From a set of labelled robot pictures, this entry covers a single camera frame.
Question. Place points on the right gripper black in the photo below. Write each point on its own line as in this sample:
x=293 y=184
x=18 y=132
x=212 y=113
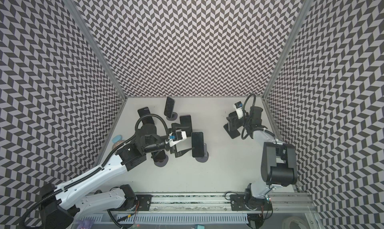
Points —
x=232 y=124

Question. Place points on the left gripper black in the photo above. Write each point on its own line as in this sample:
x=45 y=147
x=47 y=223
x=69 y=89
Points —
x=174 y=151

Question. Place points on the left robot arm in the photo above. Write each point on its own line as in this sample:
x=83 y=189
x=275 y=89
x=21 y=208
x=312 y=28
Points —
x=60 y=205

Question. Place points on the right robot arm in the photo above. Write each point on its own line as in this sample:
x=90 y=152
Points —
x=278 y=163

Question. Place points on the grey round stand back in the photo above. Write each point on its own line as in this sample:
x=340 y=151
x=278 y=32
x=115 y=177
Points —
x=173 y=117

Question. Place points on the grey round stand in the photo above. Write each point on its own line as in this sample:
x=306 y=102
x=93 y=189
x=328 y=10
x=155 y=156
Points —
x=205 y=157
x=162 y=163
x=173 y=117

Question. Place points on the black folding stand right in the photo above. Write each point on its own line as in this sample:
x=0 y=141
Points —
x=232 y=133

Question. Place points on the grey round stand front left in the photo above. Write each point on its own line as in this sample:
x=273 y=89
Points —
x=162 y=163

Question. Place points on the back phone teal edge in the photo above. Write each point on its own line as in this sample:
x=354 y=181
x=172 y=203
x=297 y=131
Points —
x=169 y=106

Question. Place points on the grey round stand front centre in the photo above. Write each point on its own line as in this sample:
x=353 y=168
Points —
x=205 y=157

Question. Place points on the blue oval object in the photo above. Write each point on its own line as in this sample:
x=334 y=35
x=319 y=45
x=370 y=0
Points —
x=117 y=139

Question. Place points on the tape roll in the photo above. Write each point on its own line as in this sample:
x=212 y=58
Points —
x=117 y=144

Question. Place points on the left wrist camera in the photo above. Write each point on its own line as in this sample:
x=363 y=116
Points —
x=176 y=137

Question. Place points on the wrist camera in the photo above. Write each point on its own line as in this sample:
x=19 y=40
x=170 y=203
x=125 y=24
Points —
x=176 y=137
x=239 y=109

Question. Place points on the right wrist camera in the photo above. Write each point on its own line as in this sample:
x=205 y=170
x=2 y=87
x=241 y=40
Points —
x=239 y=109

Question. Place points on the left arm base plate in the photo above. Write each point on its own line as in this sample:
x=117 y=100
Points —
x=139 y=203

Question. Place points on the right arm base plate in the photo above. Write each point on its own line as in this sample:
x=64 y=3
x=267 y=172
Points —
x=240 y=203

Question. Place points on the aluminium rail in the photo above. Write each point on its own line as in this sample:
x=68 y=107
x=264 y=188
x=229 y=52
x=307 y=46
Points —
x=194 y=203

